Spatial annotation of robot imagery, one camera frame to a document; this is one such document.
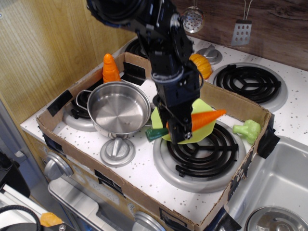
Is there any back right black burner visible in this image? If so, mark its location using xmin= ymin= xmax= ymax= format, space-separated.
xmin=208 ymin=63 xmax=288 ymax=113

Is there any hanging metal slotted spatula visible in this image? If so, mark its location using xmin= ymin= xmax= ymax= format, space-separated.
xmin=231 ymin=0 xmax=252 ymax=46

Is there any orange object bottom left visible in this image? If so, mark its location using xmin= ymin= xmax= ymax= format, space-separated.
xmin=39 ymin=212 xmax=63 ymax=227

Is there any stainless steel sink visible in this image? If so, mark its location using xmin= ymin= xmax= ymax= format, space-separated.
xmin=228 ymin=137 xmax=308 ymax=231

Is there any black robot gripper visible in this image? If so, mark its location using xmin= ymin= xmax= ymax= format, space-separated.
xmin=153 ymin=68 xmax=200 ymax=144

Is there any orange toy carrot green stem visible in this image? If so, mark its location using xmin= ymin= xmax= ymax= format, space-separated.
xmin=145 ymin=110 xmax=226 ymax=142

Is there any front left black burner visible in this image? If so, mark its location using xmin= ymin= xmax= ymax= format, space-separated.
xmin=63 ymin=80 xmax=103 ymax=132

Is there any silver oven door handle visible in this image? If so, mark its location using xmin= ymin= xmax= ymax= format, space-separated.
xmin=48 ymin=178 xmax=114 ymax=231

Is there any cardboard fence with black tape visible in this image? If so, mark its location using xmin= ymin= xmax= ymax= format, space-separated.
xmin=37 ymin=66 xmax=274 ymax=231

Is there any front right black burner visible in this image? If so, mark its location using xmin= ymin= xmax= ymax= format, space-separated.
xmin=153 ymin=122 xmax=246 ymax=193

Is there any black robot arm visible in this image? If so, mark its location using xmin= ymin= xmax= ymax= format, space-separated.
xmin=87 ymin=0 xmax=203 ymax=144

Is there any silver stovetop knob front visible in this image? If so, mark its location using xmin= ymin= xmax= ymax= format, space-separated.
xmin=100 ymin=138 xmax=136 ymax=167

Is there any black cable bottom left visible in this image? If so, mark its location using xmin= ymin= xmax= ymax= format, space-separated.
xmin=0 ymin=205 xmax=42 ymax=231

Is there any silver stovetop knob back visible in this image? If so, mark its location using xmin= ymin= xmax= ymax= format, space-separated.
xmin=197 ymin=45 xmax=222 ymax=65

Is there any silver stovetop knob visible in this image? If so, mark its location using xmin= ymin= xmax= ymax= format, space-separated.
xmin=100 ymin=138 xmax=136 ymax=167
xmin=197 ymin=45 xmax=222 ymax=65

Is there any hanging metal strainer ladle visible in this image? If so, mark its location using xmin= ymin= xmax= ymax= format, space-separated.
xmin=181 ymin=0 xmax=205 ymax=33

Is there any stainless steel pot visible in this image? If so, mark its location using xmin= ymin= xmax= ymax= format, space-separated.
xmin=76 ymin=81 xmax=151 ymax=139

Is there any silver oven knob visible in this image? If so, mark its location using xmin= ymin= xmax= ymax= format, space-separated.
xmin=132 ymin=211 xmax=166 ymax=231
xmin=44 ymin=152 xmax=73 ymax=180

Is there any silver sink drain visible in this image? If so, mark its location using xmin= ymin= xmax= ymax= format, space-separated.
xmin=244 ymin=206 xmax=308 ymax=231

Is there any upright orange toy carrot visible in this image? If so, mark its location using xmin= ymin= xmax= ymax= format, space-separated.
xmin=103 ymin=53 xmax=121 ymax=83

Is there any silver oven knob left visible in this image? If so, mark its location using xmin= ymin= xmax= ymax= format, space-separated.
xmin=44 ymin=152 xmax=73 ymax=180

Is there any orange toy pumpkin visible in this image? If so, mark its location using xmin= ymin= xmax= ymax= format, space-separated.
xmin=190 ymin=53 xmax=212 ymax=79

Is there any silver oven knob right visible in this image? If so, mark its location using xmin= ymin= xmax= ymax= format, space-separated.
xmin=132 ymin=211 xmax=166 ymax=231

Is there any light green plastic plate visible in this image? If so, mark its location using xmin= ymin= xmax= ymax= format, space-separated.
xmin=151 ymin=99 xmax=216 ymax=144

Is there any green toy broccoli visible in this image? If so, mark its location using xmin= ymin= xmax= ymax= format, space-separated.
xmin=232 ymin=119 xmax=261 ymax=144

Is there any black device left edge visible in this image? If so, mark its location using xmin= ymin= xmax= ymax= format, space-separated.
xmin=0 ymin=152 xmax=31 ymax=198

